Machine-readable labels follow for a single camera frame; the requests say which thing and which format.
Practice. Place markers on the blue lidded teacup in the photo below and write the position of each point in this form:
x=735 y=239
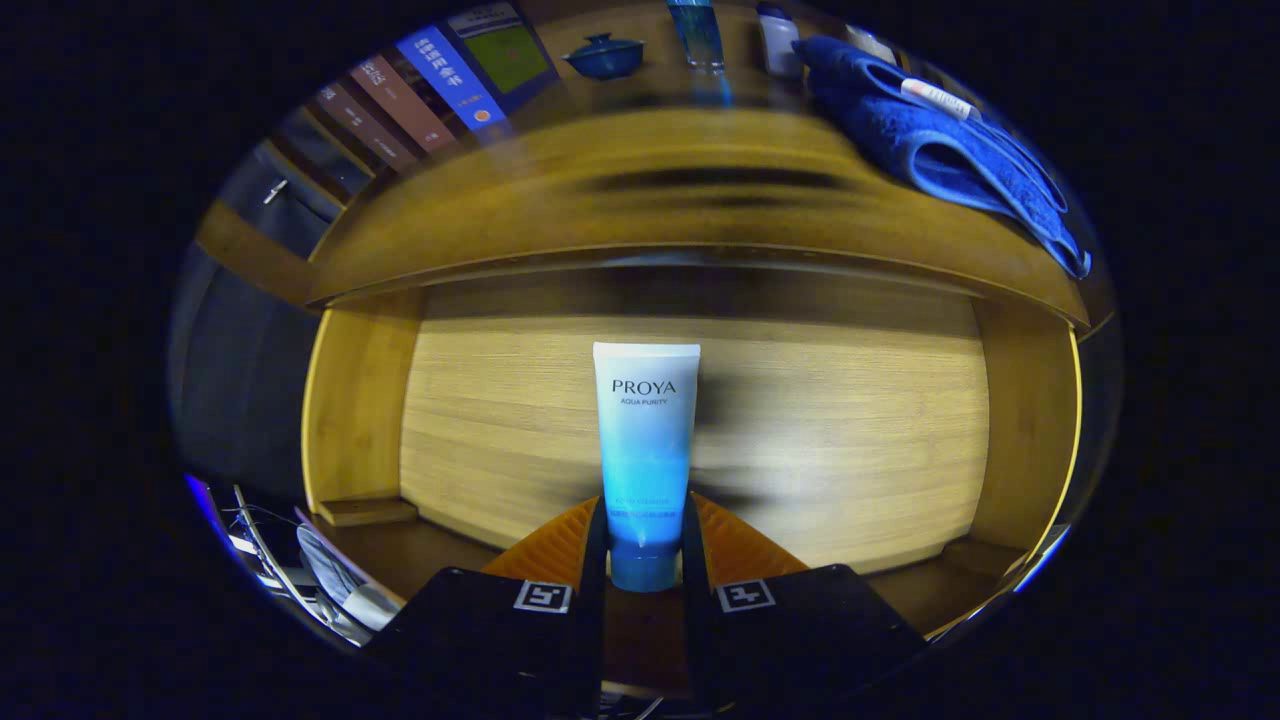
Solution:
x=605 y=60

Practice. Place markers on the wooden cabinet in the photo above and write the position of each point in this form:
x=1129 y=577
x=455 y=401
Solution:
x=250 y=255

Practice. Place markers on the white bottle blue cap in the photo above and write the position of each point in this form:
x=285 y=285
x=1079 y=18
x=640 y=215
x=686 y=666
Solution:
x=780 y=45

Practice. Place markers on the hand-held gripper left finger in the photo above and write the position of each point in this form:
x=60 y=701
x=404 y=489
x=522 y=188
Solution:
x=597 y=580

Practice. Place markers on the blue towel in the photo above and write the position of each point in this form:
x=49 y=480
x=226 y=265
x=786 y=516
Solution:
x=930 y=150

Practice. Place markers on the dark brown book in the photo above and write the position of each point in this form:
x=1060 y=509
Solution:
x=365 y=125

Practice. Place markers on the blue book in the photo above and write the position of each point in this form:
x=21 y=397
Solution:
x=450 y=75

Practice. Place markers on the blue white cosmetic tube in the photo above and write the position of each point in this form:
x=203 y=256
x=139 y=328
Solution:
x=645 y=440

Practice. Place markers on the wooden countertop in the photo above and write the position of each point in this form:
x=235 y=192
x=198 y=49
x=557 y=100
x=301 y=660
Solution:
x=600 y=210

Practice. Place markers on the wooden drawer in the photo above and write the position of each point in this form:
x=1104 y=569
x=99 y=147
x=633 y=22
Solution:
x=850 y=430

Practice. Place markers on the clear blue bottle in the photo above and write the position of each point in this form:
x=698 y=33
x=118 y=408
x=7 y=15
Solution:
x=697 y=35

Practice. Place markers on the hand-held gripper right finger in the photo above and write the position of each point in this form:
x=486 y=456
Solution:
x=692 y=580

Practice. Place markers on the silver cloth clip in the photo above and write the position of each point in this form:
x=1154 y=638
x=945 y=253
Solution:
x=275 y=190

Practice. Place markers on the pale grey cloth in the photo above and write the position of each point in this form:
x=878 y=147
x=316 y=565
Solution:
x=345 y=590

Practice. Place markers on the reddish brown book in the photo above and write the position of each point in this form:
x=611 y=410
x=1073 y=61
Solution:
x=400 y=100

